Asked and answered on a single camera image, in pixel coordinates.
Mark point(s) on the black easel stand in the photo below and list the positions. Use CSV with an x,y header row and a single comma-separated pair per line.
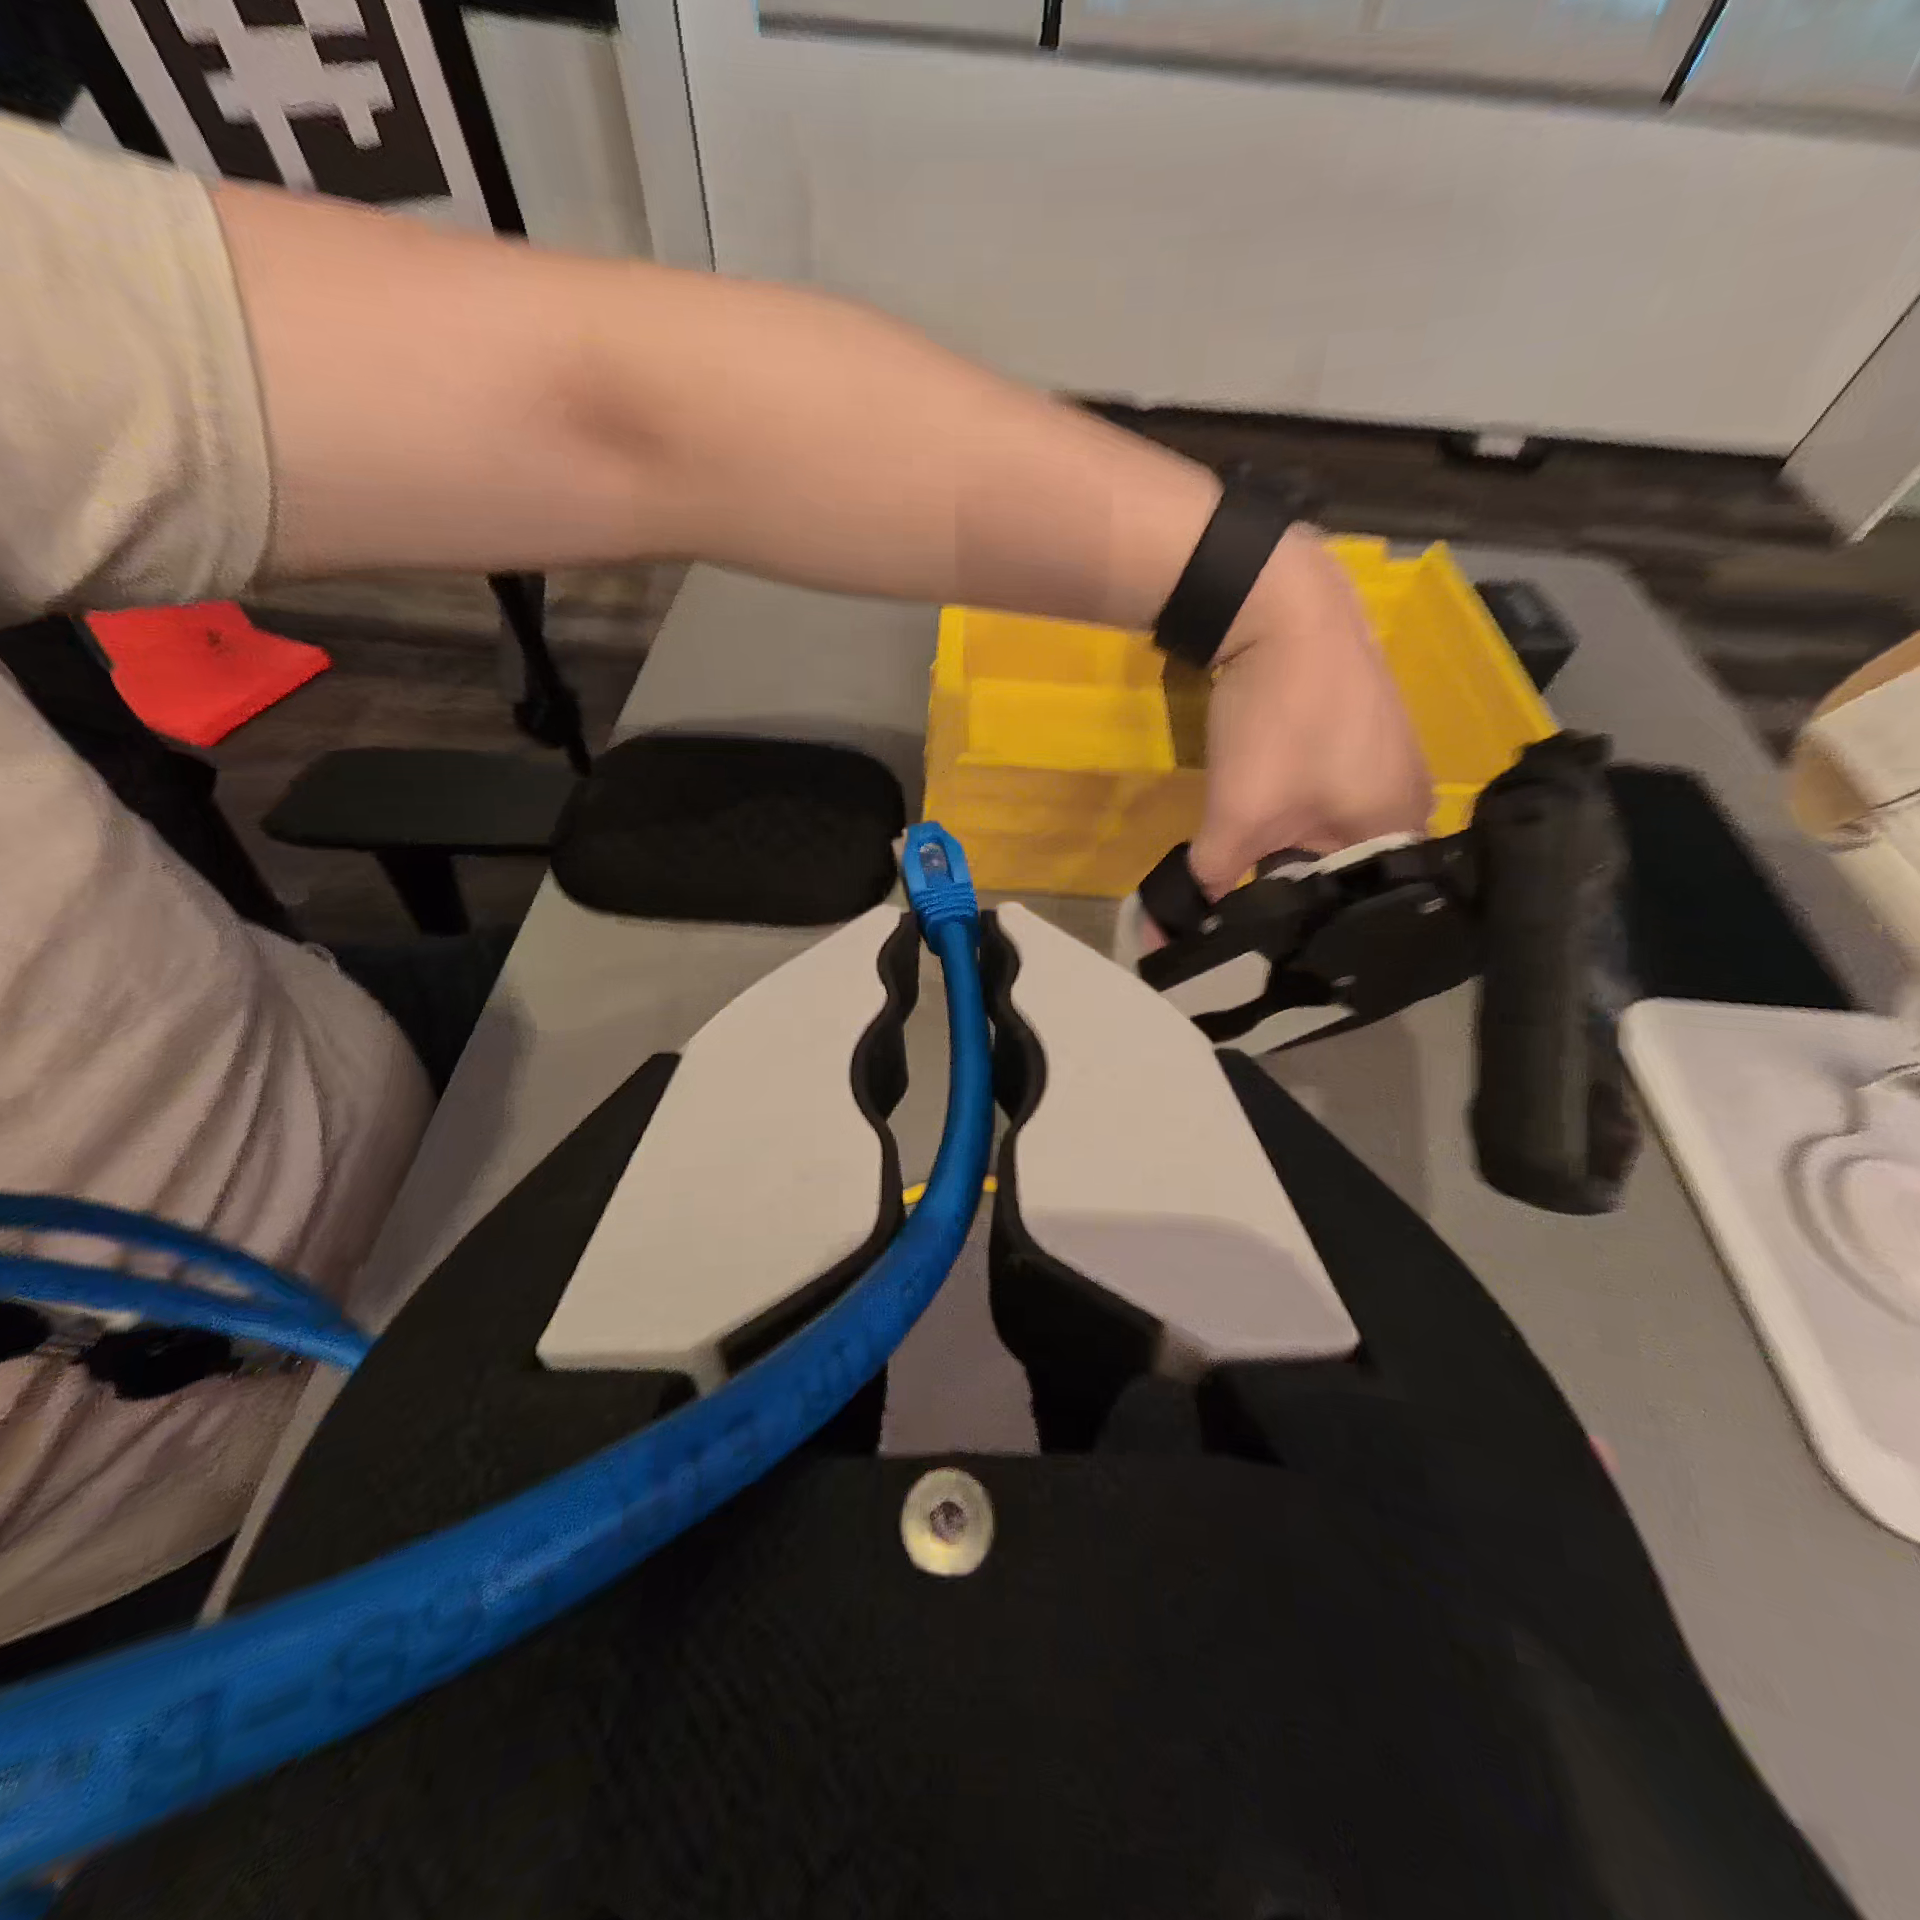
x,y
540,674

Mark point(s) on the black rectangular box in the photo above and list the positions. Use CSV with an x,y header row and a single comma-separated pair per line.
x,y
1530,630

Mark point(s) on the black wristband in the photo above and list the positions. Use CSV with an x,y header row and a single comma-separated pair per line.
x,y
1223,576

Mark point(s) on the person's left forearm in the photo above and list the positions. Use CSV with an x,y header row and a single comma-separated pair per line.
x,y
675,434

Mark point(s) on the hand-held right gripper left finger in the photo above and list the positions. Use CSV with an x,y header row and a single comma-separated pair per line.
x,y
735,1185

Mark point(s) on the wooden display board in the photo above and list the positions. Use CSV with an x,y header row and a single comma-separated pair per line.
x,y
1867,750

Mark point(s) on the red flat object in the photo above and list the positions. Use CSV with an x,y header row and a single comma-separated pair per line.
x,y
195,660

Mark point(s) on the yellow plastic bin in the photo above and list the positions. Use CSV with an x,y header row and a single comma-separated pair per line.
x,y
1051,750

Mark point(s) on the framed marker sign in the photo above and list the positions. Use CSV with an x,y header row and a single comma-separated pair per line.
x,y
300,90

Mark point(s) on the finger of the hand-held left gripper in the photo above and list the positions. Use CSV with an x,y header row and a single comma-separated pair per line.
x,y
1260,1008

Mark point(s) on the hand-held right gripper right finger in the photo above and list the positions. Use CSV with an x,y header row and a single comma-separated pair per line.
x,y
1170,1245

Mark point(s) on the person's left hand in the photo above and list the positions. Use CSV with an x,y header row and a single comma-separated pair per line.
x,y
1320,720

